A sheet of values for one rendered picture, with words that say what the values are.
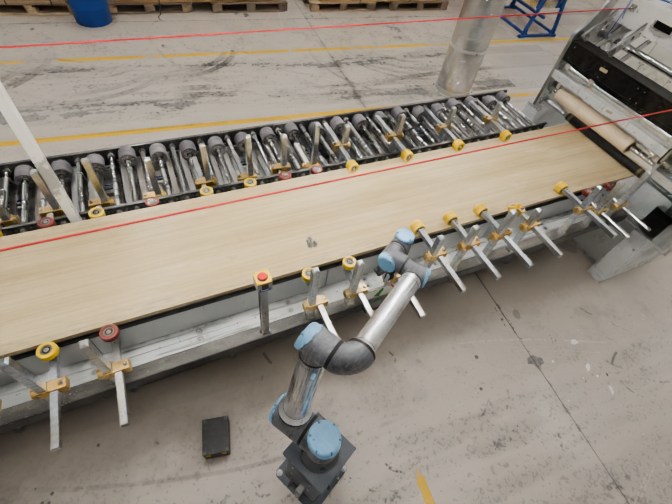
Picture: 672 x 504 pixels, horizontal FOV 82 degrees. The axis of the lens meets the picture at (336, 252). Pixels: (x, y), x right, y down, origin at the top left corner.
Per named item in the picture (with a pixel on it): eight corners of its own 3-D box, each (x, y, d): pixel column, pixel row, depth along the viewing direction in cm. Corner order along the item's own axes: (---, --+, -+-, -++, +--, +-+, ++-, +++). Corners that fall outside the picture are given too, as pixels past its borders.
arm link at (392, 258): (400, 267, 165) (413, 249, 172) (377, 253, 168) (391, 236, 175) (395, 279, 172) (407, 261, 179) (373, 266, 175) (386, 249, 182)
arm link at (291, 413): (293, 449, 174) (328, 362, 124) (264, 425, 178) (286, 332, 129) (312, 422, 184) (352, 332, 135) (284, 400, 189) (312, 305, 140)
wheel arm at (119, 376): (131, 425, 166) (128, 422, 163) (122, 428, 165) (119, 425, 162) (120, 338, 189) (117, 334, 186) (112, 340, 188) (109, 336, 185)
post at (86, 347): (125, 386, 190) (87, 345, 152) (117, 388, 189) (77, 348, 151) (124, 379, 192) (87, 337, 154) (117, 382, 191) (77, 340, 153)
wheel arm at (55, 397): (63, 448, 157) (58, 446, 153) (53, 452, 156) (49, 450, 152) (60, 353, 180) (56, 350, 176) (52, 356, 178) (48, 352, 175)
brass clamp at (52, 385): (70, 391, 170) (65, 387, 167) (35, 402, 166) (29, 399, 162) (70, 378, 174) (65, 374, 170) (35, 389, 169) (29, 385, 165)
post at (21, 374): (64, 403, 179) (7, 363, 141) (55, 406, 178) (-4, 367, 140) (64, 396, 181) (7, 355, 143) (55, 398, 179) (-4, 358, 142)
